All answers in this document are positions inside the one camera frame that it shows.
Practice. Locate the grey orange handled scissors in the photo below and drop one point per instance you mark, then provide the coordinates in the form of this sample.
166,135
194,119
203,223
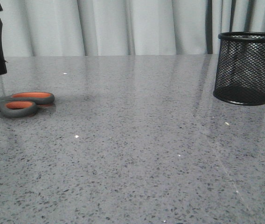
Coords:
24,104

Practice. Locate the black mesh pen bucket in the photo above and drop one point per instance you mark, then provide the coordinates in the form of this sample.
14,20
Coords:
240,74

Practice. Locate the grey pleated curtain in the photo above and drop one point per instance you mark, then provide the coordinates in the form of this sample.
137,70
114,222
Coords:
124,27

